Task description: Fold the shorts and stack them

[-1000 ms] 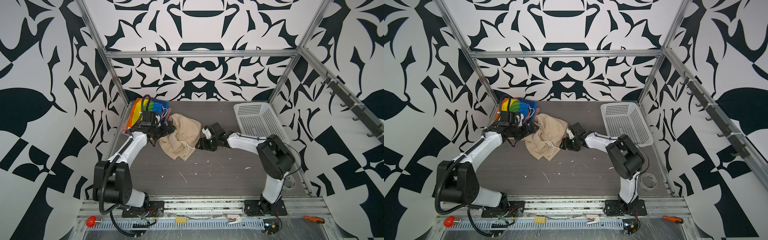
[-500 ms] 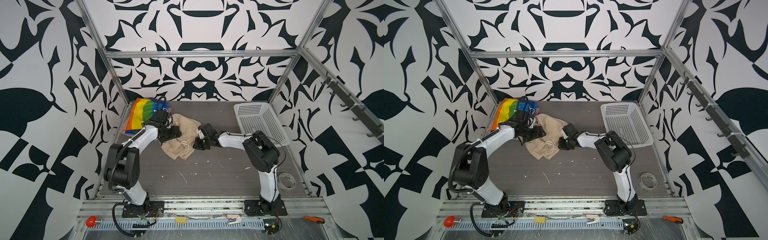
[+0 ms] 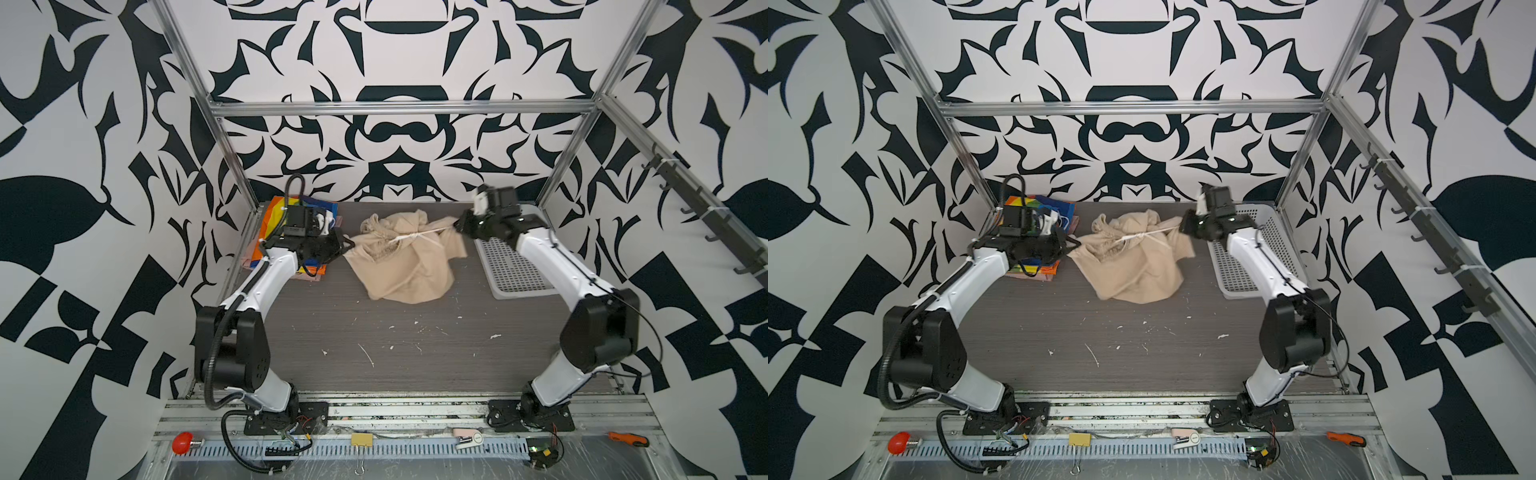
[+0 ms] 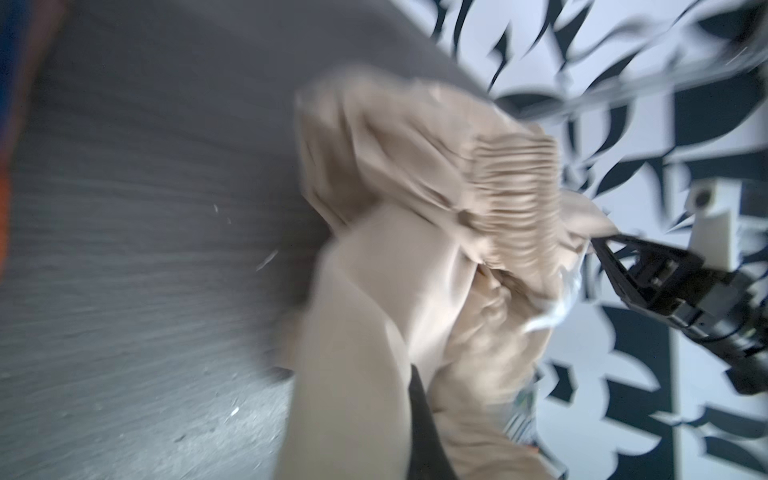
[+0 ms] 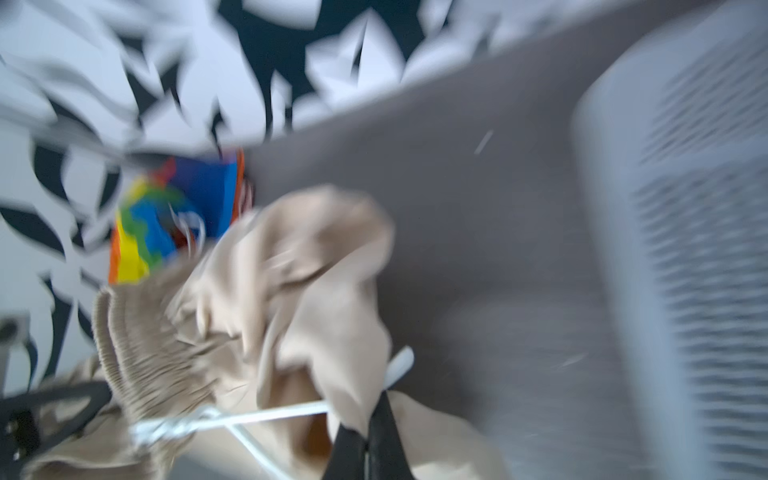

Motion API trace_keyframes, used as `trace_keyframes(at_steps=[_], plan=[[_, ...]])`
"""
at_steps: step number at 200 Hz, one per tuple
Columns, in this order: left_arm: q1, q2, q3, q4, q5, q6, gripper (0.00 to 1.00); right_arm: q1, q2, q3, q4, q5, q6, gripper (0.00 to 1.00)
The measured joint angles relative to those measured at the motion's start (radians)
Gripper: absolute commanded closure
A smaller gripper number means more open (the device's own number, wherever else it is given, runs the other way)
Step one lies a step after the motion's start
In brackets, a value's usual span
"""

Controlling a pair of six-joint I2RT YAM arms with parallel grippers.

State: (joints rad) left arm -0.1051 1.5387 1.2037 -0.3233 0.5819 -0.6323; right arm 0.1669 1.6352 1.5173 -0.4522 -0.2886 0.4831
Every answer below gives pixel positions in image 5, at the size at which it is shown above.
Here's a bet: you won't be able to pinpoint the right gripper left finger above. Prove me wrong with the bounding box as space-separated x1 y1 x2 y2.
322 425 366 480

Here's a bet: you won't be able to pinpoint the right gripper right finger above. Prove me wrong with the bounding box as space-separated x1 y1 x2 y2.
367 391 415 480

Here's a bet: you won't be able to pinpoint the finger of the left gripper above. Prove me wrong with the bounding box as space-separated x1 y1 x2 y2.
1 381 112 465

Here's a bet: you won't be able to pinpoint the beige shorts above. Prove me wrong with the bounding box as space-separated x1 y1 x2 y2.
20 184 511 480

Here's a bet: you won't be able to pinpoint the multicolour shorts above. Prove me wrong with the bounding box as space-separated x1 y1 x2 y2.
107 150 254 284

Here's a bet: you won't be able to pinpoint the white plastic basket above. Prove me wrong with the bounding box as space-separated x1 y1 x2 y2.
572 1 767 479

